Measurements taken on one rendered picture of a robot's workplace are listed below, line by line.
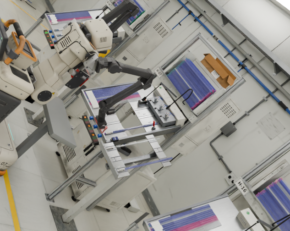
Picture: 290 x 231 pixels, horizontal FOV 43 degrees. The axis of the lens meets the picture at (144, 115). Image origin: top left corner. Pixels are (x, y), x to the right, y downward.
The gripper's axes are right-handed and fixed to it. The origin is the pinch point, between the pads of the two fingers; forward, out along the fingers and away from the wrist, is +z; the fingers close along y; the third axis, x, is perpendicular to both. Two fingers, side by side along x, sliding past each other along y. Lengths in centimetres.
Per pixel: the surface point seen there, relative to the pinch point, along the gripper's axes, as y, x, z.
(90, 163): -13.3, 11.2, 25.3
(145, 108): 21, -52, 8
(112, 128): 6.0, -13.6, 8.9
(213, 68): 40, -133, -14
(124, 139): -9.5, -19.3, 8.9
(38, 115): 95, 31, 64
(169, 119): -3, -64, 2
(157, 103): 20, -63, 2
